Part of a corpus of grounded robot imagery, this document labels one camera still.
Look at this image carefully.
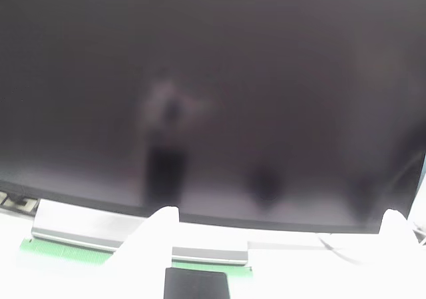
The black cube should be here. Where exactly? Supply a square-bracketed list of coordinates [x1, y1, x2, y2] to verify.
[164, 267, 231, 299]

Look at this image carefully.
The green striped strip marker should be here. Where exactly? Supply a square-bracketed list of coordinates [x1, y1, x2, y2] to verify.
[19, 237, 254, 275]

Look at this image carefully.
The black white printed object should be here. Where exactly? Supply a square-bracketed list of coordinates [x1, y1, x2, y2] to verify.
[0, 190, 38, 212]

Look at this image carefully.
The black monitor silver stand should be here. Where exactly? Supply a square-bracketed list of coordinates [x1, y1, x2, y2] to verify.
[0, 0, 426, 267]

